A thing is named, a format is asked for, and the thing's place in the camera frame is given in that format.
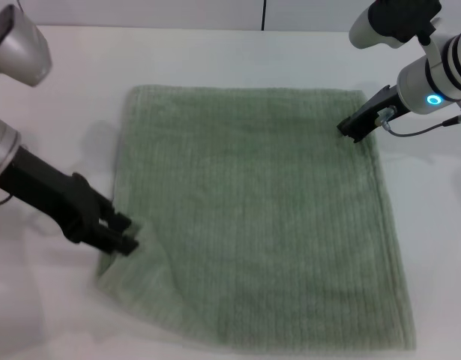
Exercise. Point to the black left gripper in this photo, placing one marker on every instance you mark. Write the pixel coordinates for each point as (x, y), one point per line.
(57, 195)

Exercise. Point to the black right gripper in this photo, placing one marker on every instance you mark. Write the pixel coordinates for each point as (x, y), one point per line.
(384, 108)

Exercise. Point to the green ribbed towel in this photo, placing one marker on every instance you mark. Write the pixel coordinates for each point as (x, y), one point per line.
(271, 225)

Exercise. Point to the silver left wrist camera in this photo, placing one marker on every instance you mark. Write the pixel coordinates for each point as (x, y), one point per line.
(24, 56)

